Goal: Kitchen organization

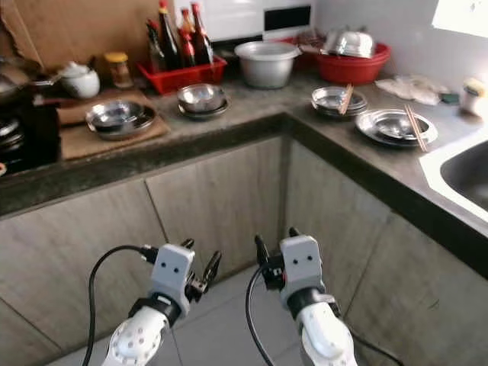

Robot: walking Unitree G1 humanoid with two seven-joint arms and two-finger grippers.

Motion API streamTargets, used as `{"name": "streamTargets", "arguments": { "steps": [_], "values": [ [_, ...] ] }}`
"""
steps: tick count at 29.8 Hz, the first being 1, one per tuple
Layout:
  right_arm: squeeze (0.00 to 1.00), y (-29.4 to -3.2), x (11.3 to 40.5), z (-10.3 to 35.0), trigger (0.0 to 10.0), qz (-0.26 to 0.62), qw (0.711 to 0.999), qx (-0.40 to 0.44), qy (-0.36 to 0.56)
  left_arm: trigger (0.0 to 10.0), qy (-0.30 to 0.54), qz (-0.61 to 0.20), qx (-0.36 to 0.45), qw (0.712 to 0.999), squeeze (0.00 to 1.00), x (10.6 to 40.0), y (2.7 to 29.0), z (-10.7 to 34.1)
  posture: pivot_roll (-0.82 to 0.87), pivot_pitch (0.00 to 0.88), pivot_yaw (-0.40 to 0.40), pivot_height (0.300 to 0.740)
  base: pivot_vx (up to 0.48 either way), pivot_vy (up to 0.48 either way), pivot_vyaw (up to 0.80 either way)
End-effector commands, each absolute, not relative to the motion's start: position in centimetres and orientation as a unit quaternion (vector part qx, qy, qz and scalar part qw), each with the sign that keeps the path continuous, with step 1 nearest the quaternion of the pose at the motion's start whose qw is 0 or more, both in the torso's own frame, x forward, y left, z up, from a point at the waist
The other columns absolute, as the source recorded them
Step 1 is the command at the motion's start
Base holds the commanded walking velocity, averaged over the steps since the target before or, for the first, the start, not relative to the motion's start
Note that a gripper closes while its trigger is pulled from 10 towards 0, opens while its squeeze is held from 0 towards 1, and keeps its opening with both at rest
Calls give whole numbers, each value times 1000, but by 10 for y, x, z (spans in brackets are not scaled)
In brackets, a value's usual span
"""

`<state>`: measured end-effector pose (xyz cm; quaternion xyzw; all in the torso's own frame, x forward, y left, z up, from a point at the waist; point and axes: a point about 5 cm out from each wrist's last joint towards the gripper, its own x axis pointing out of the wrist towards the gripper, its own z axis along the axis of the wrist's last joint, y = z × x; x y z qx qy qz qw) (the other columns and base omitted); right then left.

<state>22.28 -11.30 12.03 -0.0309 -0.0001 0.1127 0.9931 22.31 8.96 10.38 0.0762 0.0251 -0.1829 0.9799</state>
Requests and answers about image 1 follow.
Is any shallow steel dish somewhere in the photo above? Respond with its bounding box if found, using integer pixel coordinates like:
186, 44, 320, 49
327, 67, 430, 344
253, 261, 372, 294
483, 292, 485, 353
85, 99, 158, 141

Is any grey wood cabinet door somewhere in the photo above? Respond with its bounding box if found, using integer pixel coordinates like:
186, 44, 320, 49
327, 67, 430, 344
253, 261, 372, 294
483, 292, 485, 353
0, 177, 176, 366
146, 136, 292, 264
278, 137, 401, 298
347, 212, 488, 366

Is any steel plate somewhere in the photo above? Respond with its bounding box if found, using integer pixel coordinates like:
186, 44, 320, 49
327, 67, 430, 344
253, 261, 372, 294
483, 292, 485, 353
355, 108, 439, 148
311, 98, 369, 120
177, 103, 230, 121

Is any brown cardboard mat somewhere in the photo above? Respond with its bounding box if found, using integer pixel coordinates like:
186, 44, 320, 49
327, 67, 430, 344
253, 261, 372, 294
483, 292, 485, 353
59, 114, 172, 161
57, 89, 149, 127

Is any steel bowl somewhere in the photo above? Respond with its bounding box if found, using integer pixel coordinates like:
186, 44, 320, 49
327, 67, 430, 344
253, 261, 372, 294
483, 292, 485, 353
313, 85, 367, 110
178, 83, 226, 114
372, 111, 426, 141

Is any wooden chopstick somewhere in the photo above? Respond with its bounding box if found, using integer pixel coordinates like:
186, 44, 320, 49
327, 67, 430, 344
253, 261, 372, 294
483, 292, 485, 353
339, 85, 351, 115
407, 104, 432, 152
404, 105, 429, 153
342, 84, 354, 114

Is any aluminium cooking pot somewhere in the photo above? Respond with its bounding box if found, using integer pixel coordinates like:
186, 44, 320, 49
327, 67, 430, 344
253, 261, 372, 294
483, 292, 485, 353
234, 40, 302, 91

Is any red plastic bottle basket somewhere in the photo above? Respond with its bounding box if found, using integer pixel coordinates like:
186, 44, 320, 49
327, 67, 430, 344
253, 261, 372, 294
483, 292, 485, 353
137, 56, 228, 96

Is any red plastic basin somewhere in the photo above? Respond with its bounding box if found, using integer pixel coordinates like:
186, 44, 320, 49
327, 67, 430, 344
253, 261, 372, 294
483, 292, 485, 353
313, 42, 391, 85

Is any black glass gas stove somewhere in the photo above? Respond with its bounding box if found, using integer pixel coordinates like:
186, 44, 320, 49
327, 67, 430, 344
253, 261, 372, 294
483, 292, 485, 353
0, 99, 62, 176

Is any glass jar yellow lid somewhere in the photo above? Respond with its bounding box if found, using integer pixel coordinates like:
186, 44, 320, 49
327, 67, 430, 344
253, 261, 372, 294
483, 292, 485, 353
104, 51, 132, 89

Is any dark stone mortar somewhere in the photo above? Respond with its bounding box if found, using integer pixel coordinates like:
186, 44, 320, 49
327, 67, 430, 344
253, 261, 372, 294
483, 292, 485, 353
213, 47, 241, 73

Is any stainless steel sink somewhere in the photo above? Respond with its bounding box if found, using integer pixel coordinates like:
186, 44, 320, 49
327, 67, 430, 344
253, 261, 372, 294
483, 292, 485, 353
419, 131, 488, 222

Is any white dish rag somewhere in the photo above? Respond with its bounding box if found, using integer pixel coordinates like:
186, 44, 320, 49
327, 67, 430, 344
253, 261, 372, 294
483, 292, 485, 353
374, 74, 443, 106

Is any clear glass bottle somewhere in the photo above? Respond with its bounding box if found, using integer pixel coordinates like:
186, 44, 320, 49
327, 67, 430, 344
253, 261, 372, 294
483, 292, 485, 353
146, 19, 167, 73

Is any white ceramic jar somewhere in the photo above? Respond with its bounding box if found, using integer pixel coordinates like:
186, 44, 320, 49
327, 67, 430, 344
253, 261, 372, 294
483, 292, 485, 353
57, 61, 101, 100

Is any amber sauce bottle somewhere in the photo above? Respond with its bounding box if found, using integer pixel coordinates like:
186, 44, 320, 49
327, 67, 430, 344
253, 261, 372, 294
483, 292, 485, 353
178, 8, 197, 68

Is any tall dark sauce bottle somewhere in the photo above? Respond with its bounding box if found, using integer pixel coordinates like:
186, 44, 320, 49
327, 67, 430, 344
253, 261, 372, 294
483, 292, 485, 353
159, 0, 182, 71

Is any small white cup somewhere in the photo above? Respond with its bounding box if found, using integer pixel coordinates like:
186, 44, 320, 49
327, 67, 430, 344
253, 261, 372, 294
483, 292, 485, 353
460, 78, 487, 117

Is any large brown cardboard sheet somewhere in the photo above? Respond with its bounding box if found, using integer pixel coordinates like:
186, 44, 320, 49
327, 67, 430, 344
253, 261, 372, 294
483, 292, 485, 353
0, 0, 161, 69

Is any steel wok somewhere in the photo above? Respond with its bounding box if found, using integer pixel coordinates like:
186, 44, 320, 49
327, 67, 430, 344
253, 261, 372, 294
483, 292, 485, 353
0, 61, 58, 104

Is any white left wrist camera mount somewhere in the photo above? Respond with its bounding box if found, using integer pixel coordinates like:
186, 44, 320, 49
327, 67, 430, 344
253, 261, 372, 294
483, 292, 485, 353
149, 242, 195, 302

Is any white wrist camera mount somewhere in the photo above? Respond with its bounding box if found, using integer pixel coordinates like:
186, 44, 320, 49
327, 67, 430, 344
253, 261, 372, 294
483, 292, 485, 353
149, 242, 195, 302
278, 235, 323, 297

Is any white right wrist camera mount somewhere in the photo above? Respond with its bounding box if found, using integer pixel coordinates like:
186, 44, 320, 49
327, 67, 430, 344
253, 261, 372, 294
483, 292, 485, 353
278, 235, 323, 297

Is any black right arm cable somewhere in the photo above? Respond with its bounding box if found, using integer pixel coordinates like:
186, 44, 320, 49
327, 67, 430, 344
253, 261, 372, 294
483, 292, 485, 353
246, 267, 275, 366

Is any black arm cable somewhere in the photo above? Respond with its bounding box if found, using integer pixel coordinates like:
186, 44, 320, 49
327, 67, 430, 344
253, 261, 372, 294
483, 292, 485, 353
86, 244, 157, 366
246, 267, 275, 366

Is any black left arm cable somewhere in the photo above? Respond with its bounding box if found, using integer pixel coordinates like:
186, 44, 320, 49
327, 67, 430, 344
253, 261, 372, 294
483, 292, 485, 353
86, 244, 157, 366

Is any wire mesh strainer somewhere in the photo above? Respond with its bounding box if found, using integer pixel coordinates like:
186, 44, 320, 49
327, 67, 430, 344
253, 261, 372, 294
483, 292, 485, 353
290, 29, 325, 50

